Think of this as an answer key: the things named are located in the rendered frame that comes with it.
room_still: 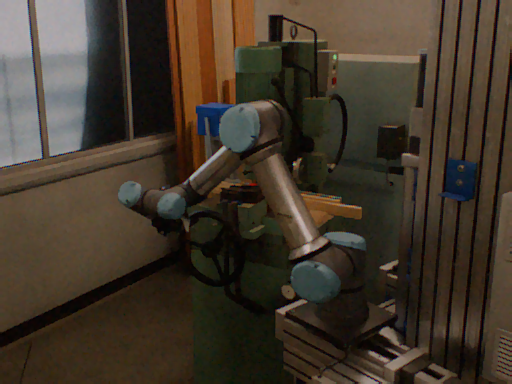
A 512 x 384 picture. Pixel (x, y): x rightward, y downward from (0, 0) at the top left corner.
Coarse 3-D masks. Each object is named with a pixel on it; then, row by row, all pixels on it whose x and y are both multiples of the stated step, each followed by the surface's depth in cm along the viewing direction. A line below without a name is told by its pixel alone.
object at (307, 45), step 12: (300, 48) 242; (312, 48) 246; (324, 48) 256; (300, 60) 244; (312, 60) 248; (300, 72) 245; (312, 72) 250; (300, 84) 246; (300, 96) 247; (324, 96) 263; (300, 108) 248; (300, 120) 250; (324, 144) 270
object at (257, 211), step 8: (264, 200) 229; (216, 208) 226; (240, 208) 221; (248, 208) 219; (256, 208) 224; (264, 208) 230; (240, 216) 222; (248, 216) 220; (256, 216) 225; (216, 224) 228; (240, 224) 223; (248, 224) 221; (256, 224) 226
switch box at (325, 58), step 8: (320, 56) 248; (328, 56) 247; (336, 56) 253; (320, 64) 249; (328, 64) 248; (336, 64) 254; (320, 72) 250; (328, 72) 249; (336, 72) 255; (320, 80) 251; (328, 80) 250; (320, 88) 252; (328, 88) 251; (336, 88) 258
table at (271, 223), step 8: (208, 200) 248; (216, 200) 248; (192, 208) 244; (200, 208) 242; (208, 208) 240; (264, 216) 229; (272, 216) 229; (336, 216) 231; (264, 224) 229; (272, 224) 227; (320, 224) 220; (328, 224) 225; (336, 224) 232; (216, 232) 229; (240, 232) 223; (248, 232) 222; (256, 232) 222; (264, 232) 228; (272, 232) 228; (280, 232) 226; (320, 232) 220; (328, 232) 226
